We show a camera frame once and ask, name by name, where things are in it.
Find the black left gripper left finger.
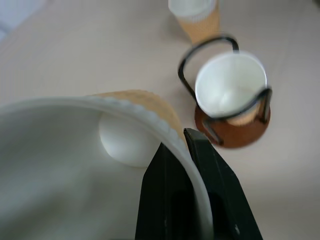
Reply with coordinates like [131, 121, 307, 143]
[135, 141, 204, 240]

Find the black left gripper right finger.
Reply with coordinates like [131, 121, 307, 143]
[183, 127, 265, 240]

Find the black wire cup holder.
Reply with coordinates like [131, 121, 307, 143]
[177, 36, 273, 150]

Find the tan ribbed paper cup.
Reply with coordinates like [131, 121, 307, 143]
[167, 0, 222, 46]
[0, 89, 214, 240]
[194, 51, 269, 126]

